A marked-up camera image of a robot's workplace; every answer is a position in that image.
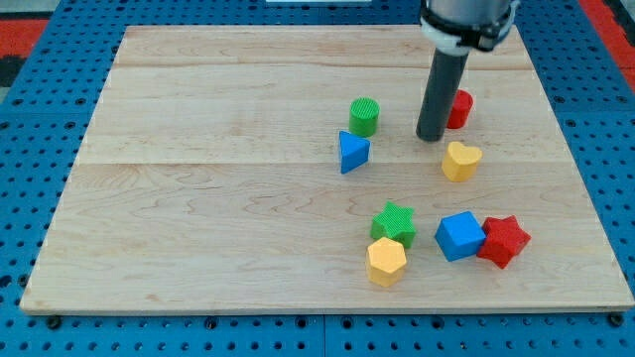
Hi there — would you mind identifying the wooden board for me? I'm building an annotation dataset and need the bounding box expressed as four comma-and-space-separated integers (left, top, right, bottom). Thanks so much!
20, 26, 634, 315

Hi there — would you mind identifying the yellow heart block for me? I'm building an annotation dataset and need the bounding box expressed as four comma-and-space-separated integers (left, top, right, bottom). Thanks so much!
442, 142, 483, 182

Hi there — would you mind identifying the blue triangle block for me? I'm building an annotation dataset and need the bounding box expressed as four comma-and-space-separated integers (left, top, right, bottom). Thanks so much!
338, 131, 371, 175

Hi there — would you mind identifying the green cylinder block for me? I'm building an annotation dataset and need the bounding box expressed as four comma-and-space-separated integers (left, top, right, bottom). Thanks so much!
348, 97, 380, 138

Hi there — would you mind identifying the green star block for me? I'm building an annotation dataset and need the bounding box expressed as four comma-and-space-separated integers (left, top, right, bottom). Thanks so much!
370, 201, 417, 249

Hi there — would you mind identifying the yellow hexagon block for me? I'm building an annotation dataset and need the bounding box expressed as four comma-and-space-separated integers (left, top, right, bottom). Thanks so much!
365, 237, 408, 288

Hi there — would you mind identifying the blue cube block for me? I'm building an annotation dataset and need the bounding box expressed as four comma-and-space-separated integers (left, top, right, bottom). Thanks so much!
435, 211, 486, 262

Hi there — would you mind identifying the red cylinder block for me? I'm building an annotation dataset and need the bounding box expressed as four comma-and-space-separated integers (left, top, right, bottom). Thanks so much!
446, 89, 474, 129

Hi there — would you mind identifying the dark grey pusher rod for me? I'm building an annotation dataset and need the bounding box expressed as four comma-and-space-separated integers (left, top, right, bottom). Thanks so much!
416, 50, 468, 142

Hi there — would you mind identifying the red star block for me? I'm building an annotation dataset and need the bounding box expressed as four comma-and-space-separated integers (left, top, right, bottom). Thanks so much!
476, 215, 532, 269

